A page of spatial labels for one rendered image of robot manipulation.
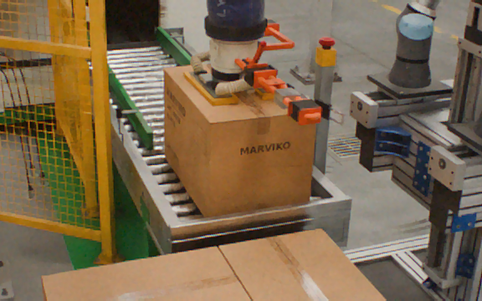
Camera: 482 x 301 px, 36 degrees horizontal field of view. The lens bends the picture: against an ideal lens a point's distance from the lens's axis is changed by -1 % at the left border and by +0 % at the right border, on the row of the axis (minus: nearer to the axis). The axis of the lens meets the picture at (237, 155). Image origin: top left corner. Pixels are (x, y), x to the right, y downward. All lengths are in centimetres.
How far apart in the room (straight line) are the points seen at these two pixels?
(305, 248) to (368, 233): 123
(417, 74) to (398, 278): 88
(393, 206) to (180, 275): 189
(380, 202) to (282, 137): 154
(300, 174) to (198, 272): 57
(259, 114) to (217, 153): 20
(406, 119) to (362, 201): 147
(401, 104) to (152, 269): 104
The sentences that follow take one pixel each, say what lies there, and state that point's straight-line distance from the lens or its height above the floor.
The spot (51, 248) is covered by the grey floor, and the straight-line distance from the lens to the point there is 368.
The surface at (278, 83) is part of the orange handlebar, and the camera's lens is 250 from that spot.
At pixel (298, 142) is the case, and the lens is 271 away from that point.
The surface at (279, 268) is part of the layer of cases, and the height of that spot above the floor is 54.
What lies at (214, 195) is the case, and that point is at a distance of 267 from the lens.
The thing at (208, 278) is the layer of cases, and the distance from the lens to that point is 245.
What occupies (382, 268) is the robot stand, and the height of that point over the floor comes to 21.
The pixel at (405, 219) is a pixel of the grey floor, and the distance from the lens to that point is 400.
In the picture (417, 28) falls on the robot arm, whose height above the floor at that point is 125.
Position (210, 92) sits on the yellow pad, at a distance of 274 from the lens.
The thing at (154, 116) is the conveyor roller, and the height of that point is 55.
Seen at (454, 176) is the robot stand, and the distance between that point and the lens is 230.
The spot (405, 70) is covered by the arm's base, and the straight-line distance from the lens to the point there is 272.
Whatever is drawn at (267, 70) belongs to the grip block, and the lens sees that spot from 259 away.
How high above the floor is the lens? 194
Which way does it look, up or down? 25 degrees down
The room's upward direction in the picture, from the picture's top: 2 degrees clockwise
